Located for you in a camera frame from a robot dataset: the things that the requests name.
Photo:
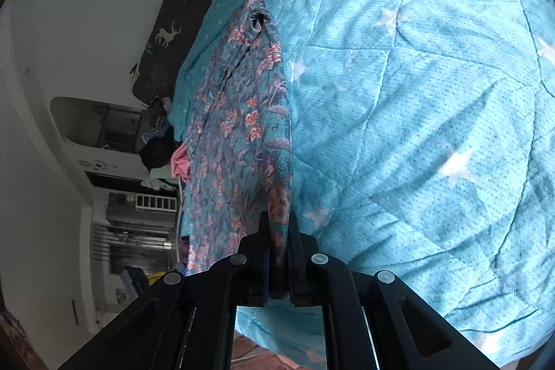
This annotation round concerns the teal floral shirt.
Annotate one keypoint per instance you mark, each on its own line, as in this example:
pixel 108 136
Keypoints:
pixel 243 127

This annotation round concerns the arched interior window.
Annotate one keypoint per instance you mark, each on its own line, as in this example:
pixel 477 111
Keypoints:
pixel 95 123

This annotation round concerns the pale green cushion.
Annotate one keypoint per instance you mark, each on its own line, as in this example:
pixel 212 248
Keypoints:
pixel 162 172

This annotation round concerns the pink garment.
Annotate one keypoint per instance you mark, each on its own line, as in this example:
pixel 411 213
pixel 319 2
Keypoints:
pixel 180 164

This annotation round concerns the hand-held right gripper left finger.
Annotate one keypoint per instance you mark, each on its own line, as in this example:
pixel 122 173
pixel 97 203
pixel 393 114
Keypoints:
pixel 262 257

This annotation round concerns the panda wall sticker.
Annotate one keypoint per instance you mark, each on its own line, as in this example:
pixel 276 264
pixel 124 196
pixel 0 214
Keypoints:
pixel 97 166

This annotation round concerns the grey clothes pile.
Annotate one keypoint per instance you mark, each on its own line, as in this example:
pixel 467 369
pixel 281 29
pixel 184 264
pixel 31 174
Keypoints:
pixel 158 123

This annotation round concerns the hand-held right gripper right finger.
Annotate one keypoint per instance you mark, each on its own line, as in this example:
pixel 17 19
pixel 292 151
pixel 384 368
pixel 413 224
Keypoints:
pixel 297 257

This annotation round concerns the dark deer print mattress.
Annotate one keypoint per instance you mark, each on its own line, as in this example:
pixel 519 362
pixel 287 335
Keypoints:
pixel 173 19

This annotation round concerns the teal star quilt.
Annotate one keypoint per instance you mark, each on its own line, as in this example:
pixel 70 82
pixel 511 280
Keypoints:
pixel 412 92

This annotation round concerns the black cloth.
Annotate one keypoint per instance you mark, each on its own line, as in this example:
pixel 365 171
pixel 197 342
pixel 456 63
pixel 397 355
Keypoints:
pixel 156 153

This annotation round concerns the white shelf rack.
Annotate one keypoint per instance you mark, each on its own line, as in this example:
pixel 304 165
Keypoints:
pixel 156 202

